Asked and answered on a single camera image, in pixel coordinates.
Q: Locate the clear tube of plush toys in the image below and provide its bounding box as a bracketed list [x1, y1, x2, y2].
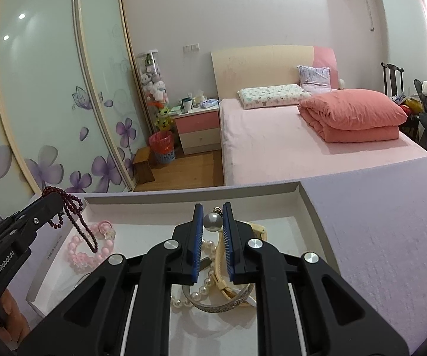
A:
[135, 50, 169, 134]

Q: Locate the lavender table cloth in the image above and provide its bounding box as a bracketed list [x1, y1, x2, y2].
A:
[76, 154, 427, 356]

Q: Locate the pink bed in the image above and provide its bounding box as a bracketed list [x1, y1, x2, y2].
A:
[219, 96, 427, 187]

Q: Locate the white pearl bracelet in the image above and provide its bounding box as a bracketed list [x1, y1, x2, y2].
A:
[171, 239, 218, 310]

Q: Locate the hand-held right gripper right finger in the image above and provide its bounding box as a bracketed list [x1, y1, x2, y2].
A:
[222, 202, 410, 356]

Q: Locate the large pearl earring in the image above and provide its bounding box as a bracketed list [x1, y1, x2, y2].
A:
[203, 211, 221, 231]

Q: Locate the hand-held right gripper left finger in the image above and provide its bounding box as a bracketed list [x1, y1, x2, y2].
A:
[17, 203, 204, 356]

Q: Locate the pink bead bracelet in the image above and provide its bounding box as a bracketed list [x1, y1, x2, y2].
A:
[66, 220, 117, 272]

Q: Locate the folded pink quilt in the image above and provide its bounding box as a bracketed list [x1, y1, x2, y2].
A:
[298, 89, 408, 143]

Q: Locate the floral sliding wardrobe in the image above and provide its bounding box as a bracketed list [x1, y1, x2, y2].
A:
[0, 0, 151, 238]

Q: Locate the patterned white pillow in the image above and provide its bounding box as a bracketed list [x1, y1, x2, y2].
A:
[237, 85, 310, 110]

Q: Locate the cream and pink headboard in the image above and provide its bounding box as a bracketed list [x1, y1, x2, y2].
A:
[210, 45, 338, 99]

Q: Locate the trash bin with red bag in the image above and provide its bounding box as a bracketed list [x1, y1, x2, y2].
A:
[148, 131, 175, 166]

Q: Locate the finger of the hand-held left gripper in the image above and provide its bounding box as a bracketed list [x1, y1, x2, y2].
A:
[11, 193, 65, 246]

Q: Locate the grey cardboard box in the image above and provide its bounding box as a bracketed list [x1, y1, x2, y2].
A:
[24, 181, 342, 356]

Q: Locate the dark red bead bracelet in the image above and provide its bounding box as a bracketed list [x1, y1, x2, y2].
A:
[42, 186, 99, 253]

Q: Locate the yellow plush toy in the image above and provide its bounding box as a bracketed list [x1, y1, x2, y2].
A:
[155, 104, 173, 132]

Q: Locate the small wooden stool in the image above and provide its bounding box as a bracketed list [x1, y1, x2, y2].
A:
[132, 146, 155, 184]

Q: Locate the person's left hand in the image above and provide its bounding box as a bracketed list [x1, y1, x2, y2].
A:
[0, 288, 32, 344]

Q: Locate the pink and cream nightstand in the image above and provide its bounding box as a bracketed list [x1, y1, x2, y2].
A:
[172, 106, 221, 155]

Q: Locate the wide silver cuff bangle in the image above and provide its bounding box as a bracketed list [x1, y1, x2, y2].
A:
[182, 282, 256, 314]

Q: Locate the lavender floral pillow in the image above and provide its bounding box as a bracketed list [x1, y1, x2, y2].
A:
[297, 66, 332, 94]

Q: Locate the dark wooden chair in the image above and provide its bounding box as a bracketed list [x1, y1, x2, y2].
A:
[381, 62, 407, 99]

